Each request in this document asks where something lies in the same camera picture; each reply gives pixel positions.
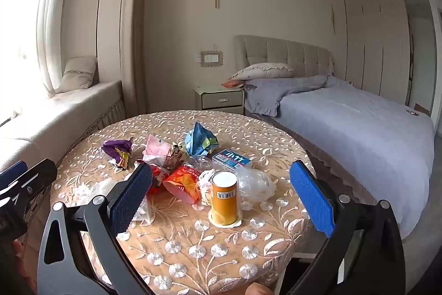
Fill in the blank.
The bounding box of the brown printed snack wrapper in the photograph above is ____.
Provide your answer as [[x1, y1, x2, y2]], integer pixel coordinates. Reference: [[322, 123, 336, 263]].
[[166, 143, 187, 168]]

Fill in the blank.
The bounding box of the bed with white bedspread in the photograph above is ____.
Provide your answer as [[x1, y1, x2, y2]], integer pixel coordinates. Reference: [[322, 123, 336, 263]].
[[245, 75, 436, 242]]

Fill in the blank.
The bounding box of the round table with embroidered tablecloth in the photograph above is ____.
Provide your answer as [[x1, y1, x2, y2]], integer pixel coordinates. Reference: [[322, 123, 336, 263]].
[[50, 110, 316, 295]]

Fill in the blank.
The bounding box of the beige nightstand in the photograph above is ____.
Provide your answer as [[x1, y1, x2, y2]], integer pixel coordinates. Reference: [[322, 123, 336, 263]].
[[193, 85, 245, 111]]

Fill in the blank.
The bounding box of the white sheer curtain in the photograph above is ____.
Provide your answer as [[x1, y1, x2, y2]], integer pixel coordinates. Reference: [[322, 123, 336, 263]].
[[35, 0, 77, 98]]

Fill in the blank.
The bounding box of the clear plastic wrap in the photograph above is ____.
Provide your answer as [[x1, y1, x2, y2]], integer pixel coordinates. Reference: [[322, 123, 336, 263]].
[[188, 157, 213, 172]]

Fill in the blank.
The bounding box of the clear plastic bag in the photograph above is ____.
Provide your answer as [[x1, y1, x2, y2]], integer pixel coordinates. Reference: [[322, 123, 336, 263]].
[[236, 168, 277, 202]]

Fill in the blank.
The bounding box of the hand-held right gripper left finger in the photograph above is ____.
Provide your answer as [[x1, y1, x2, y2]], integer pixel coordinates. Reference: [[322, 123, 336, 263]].
[[36, 162, 154, 295]]

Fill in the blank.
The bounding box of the purple snack wrapper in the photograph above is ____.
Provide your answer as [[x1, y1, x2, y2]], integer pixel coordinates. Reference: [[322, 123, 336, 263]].
[[102, 139, 133, 157]]

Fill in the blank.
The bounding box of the grey ruffled quilt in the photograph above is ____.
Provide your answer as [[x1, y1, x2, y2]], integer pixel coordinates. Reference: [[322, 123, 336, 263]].
[[243, 75, 349, 118]]

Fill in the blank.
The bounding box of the orange cylindrical can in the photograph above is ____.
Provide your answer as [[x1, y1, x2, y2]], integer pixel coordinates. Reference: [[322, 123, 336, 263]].
[[208, 171, 242, 227]]

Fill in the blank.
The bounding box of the beige wardrobe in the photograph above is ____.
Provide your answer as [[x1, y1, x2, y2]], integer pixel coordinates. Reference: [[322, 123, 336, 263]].
[[343, 0, 436, 116]]

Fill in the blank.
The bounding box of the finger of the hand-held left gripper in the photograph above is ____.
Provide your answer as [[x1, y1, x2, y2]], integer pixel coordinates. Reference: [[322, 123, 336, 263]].
[[0, 159, 58, 209], [0, 161, 29, 191]]

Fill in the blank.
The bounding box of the grey ruffled pillow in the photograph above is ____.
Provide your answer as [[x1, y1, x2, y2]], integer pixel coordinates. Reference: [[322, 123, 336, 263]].
[[230, 63, 294, 80]]

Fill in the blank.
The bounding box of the pink packet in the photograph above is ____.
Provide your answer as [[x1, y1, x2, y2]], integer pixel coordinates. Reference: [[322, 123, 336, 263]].
[[143, 135, 173, 164]]

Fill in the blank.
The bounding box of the wall switch plate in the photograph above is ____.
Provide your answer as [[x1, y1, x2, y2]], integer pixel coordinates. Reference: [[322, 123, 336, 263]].
[[198, 48, 225, 68]]

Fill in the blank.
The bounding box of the yellow brown candy wrapper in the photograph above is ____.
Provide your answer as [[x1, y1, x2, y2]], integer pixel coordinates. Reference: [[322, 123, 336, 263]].
[[115, 150, 131, 170]]

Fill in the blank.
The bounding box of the beige tufted headboard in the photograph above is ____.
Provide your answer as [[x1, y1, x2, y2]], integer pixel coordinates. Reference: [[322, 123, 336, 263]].
[[234, 35, 335, 79]]

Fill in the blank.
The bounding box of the beige trimmed cushion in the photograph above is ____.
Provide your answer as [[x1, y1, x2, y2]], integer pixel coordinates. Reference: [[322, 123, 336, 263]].
[[61, 56, 98, 90]]

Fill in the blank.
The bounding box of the red snack wrapper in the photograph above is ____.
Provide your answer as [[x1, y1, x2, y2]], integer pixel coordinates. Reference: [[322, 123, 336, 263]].
[[135, 160, 171, 195]]

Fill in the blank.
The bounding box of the blue snack bag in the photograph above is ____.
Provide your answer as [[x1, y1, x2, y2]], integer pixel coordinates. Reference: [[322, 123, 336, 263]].
[[184, 122, 220, 157]]

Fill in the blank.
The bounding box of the blue tissue pack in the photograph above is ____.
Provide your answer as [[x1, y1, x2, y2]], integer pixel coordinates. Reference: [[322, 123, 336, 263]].
[[211, 149, 252, 171]]

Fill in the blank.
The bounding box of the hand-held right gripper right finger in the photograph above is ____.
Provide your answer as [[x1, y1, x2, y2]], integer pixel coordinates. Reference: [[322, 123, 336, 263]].
[[289, 160, 406, 295]]

